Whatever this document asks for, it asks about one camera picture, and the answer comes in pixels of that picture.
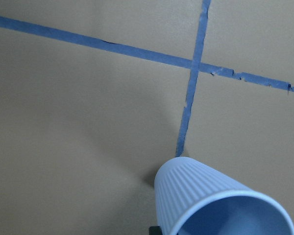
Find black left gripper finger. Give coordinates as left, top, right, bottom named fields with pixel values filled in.
left=148, top=226, right=162, bottom=235

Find light blue ribbed cup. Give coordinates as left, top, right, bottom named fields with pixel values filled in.
left=154, top=157, right=294, bottom=235

